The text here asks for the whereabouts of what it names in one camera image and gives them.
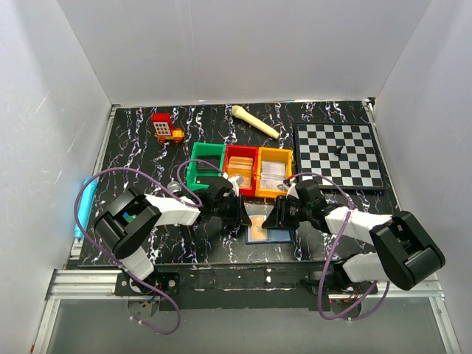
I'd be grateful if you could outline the black white chessboard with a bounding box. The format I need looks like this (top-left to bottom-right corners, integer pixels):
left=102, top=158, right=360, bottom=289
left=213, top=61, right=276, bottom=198
left=294, top=122, right=387, bottom=190

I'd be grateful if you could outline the cream wooden pestle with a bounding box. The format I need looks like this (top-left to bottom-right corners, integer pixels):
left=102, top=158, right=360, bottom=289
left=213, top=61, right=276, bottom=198
left=231, top=105, right=280, bottom=139

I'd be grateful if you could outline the black handheld microphone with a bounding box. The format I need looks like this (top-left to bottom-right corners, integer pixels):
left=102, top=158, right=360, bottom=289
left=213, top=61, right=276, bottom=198
left=167, top=181, right=182, bottom=195

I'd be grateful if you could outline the orange plastic bin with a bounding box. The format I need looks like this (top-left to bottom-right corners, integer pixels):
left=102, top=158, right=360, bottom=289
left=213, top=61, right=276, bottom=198
left=255, top=147, right=293, bottom=199

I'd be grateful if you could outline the brown orange card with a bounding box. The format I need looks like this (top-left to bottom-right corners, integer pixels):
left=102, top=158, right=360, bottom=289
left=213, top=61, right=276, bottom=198
left=248, top=215, right=268, bottom=242

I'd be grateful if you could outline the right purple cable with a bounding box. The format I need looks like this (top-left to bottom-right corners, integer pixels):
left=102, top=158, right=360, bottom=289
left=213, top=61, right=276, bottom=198
left=285, top=171, right=391, bottom=321

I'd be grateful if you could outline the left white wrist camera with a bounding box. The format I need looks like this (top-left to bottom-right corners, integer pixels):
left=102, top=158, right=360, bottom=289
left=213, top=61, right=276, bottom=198
left=223, top=173, right=244, bottom=196

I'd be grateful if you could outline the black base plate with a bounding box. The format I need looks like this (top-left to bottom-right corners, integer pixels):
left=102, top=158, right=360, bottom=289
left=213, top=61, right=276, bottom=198
left=116, top=260, right=381, bottom=313

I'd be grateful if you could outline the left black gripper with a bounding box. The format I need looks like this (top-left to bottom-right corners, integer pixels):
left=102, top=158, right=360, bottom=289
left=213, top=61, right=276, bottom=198
left=212, top=193, right=252, bottom=226

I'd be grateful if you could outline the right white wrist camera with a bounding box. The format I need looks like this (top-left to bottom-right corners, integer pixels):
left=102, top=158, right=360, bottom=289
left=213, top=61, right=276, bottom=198
left=277, top=177, right=299, bottom=199

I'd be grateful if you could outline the navy blue card holder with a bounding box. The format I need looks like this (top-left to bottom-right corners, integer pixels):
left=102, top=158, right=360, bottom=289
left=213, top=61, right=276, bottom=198
left=246, top=226, right=294, bottom=244

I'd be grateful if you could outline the green plastic bin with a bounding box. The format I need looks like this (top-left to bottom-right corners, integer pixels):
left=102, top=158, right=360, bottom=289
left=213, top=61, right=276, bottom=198
left=187, top=142, right=226, bottom=191

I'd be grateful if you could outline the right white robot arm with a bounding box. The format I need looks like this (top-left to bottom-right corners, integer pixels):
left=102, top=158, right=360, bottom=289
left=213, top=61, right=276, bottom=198
left=262, top=180, right=445, bottom=294

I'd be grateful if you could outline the red plastic bin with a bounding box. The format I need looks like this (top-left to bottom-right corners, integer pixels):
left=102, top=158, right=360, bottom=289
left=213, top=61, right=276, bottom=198
left=223, top=145, right=259, bottom=197

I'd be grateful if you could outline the black chess piece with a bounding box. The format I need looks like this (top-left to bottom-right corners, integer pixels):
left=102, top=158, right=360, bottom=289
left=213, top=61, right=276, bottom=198
left=334, top=146, right=343, bottom=156

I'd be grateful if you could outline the white gold VIP card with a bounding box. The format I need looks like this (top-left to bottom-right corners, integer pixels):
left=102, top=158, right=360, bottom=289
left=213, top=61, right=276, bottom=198
left=260, top=173, right=285, bottom=190

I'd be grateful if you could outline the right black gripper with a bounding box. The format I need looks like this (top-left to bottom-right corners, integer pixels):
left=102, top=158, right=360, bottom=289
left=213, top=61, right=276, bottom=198
left=261, top=195, right=311, bottom=230

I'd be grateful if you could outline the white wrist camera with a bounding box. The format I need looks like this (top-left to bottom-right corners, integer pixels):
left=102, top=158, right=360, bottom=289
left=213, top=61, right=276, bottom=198
left=223, top=173, right=244, bottom=196
left=277, top=177, right=299, bottom=199

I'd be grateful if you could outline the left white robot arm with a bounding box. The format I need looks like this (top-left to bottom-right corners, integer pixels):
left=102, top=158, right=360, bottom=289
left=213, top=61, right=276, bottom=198
left=93, top=177, right=252, bottom=295

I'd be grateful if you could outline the green yellow toy block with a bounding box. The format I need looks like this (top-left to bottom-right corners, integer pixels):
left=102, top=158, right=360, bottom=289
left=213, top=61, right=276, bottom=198
left=122, top=212, right=136, bottom=223

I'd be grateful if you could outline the red toy block truck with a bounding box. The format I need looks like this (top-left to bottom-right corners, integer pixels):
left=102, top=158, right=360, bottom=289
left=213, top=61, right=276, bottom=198
left=151, top=113, right=185, bottom=145

